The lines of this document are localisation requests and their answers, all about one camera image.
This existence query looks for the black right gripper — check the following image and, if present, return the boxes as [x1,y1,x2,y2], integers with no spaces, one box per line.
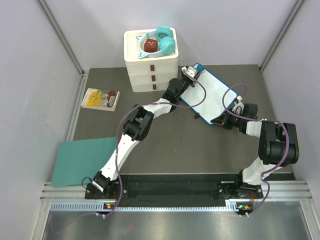
[211,108,245,131]

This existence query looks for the blue heart-shaped eraser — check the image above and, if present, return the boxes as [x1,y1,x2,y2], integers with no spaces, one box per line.
[194,64,204,72]

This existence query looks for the blue-framed whiteboard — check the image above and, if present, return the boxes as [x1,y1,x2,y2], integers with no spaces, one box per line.
[181,68,238,125]

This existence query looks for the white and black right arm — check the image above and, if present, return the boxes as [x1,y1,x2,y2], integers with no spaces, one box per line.
[211,103,300,199]

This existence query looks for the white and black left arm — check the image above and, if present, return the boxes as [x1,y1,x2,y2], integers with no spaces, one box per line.
[91,66,202,199]

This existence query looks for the white stacked drawer box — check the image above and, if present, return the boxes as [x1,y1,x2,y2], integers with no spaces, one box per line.
[124,27,179,93]

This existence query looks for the dark red cube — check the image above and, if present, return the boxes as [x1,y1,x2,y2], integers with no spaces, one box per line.
[143,38,158,53]

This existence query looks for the teal cat-ear headphones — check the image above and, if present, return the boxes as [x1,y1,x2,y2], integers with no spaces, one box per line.
[135,25,176,59]

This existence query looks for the yellow illustrated book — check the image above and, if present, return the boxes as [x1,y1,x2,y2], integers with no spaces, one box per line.
[81,88,120,112]

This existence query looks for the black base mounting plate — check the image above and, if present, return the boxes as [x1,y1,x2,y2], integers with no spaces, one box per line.
[84,174,265,201]

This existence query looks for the teal green mat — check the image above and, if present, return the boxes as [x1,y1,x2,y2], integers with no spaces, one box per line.
[51,137,116,187]

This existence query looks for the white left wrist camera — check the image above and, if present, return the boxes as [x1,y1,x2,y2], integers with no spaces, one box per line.
[181,66,198,76]

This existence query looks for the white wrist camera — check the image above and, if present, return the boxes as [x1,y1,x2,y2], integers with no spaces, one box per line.
[181,66,198,76]
[232,95,245,115]

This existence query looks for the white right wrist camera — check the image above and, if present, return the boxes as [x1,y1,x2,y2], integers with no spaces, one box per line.
[232,95,245,115]

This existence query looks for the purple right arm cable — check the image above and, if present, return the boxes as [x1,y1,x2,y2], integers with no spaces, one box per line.
[222,82,291,217]

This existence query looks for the aluminium front rail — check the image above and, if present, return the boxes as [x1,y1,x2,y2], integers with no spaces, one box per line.
[40,180,313,202]

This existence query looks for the perforated cable duct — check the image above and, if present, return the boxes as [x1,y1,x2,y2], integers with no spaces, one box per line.
[50,201,253,212]

